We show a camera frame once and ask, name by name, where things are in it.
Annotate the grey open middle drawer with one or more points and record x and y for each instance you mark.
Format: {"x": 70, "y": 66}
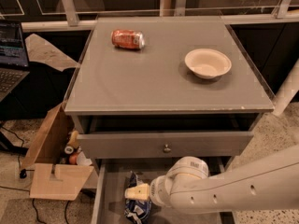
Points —
{"x": 113, "y": 179}

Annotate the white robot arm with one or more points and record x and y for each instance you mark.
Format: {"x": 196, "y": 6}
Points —
{"x": 267, "y": 184}

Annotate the orange soda can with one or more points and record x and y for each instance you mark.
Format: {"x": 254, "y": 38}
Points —
{"x": 128, "y": 39}

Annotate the grey top drawer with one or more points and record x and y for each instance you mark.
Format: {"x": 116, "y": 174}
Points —
{"x": 150, "y": 145}

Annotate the brass drawer knob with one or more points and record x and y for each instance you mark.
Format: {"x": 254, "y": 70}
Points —
{"x": 166, "y": 149}

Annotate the white object in box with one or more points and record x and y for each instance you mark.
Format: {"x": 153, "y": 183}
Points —
{"x": 82, "y": 160}

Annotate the cardboard box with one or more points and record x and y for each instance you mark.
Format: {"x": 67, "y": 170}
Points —
{"x": 52, "y": 180}

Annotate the white paper bowl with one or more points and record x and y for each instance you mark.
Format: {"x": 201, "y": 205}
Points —
{"x": 208, "y": 63}

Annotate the black laptop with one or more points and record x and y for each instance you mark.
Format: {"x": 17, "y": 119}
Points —
{"x": 14, "y": 62}

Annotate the blue chip bag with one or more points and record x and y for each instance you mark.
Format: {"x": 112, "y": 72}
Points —
{"x": 136, "y": 211}

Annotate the orange fruit in box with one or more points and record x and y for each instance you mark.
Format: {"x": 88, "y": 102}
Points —
{"x": 73, "y": 159}

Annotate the metal railing frame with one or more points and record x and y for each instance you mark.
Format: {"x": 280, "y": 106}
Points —
{"x": 67, "y": 15}

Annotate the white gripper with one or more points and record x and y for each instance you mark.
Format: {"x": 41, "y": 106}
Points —
{"x": 156, "y": 190}

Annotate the grey cabinet with counter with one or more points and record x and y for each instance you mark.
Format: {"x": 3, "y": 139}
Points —
{"x": 151, "y": 90}

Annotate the tan bottle in box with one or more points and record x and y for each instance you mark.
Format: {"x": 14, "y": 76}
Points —
{"x": 72, "y": 143}

